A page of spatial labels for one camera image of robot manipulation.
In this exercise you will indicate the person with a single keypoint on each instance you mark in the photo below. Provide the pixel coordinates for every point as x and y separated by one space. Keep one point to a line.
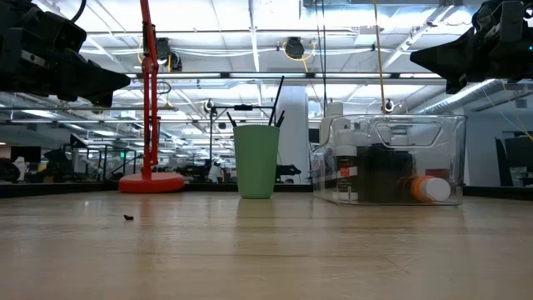
215 170

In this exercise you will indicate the red desk lamp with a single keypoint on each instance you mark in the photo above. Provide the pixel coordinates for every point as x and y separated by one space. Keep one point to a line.
152 182

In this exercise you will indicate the small orange paint bottle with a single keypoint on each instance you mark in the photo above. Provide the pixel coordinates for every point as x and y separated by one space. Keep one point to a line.
431 188

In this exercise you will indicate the small dark blue paint bottle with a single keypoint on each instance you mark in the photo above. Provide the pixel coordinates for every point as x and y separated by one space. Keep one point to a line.
397 166

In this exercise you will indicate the black desk monitor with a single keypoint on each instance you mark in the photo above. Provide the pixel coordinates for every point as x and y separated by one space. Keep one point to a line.
25 153

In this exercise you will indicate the green plastic cup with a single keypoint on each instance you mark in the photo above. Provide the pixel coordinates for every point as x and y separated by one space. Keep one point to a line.
256 158

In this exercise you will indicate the silver ventilation duct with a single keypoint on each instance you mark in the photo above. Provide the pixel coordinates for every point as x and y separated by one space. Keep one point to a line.
470 96

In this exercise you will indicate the clear plastic bin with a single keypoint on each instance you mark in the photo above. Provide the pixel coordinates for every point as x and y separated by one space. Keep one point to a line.
456 146

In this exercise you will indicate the large white paint bottle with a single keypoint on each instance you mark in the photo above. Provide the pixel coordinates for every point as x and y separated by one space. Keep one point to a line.
333 112

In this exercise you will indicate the black round hanging device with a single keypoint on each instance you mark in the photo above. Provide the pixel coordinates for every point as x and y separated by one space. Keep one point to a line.
388 105

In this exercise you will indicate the black background monitor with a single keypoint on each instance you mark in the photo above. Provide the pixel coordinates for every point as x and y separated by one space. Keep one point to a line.
518 158

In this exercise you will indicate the small black crumb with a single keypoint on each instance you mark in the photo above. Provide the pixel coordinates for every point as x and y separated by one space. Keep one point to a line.
128 217

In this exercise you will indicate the red seat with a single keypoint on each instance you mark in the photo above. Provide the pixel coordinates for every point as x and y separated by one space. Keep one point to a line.
439 173

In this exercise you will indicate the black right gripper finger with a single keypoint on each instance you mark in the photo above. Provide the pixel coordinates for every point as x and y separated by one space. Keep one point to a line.
454 85
449 56

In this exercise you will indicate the black aluminium table frame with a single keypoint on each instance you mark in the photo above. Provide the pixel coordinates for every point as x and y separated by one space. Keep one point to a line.
62 188

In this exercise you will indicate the black ceiling-mounted device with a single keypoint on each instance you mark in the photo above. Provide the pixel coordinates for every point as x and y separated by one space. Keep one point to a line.
163 46
295 47

